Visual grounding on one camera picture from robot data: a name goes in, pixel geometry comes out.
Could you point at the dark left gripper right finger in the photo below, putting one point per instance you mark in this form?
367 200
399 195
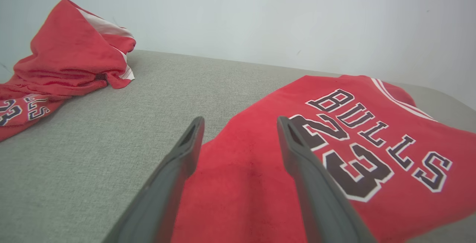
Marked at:
319 198

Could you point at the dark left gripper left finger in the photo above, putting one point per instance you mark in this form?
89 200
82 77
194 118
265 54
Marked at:
163 198

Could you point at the red Bulls jersey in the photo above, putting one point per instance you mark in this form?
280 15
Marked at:
253 183

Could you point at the red shorts with white stripe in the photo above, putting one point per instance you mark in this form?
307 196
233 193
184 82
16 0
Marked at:
70 53

